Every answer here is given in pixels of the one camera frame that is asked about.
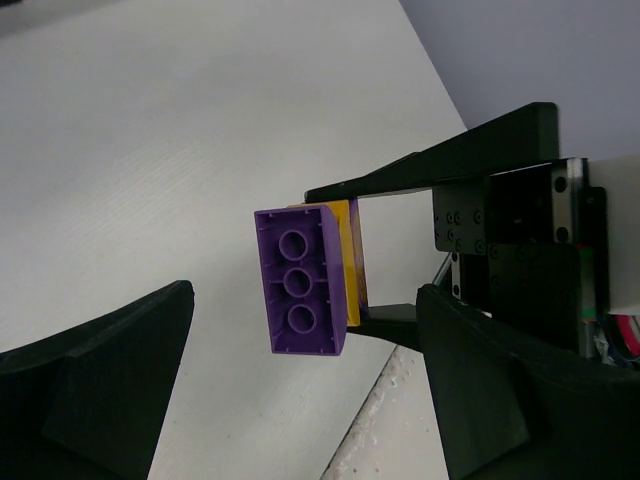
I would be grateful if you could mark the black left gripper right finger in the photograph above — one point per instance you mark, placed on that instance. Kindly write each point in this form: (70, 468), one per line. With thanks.
(510, 406)

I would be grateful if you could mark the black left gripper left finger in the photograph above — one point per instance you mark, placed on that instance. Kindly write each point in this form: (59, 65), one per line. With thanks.
(90, 402)

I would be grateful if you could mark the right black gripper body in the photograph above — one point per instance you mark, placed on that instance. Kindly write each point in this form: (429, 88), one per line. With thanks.
(521, 252)

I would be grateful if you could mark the purple curved lego top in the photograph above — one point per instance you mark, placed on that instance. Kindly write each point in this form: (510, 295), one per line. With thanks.
(282, 338)

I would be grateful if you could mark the yellow curved lego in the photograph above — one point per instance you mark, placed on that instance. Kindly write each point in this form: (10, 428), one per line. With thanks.
(347, 260)

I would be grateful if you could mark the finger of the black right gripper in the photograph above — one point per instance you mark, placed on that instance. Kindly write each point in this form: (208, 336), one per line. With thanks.
(525, 137)
(395, 323)

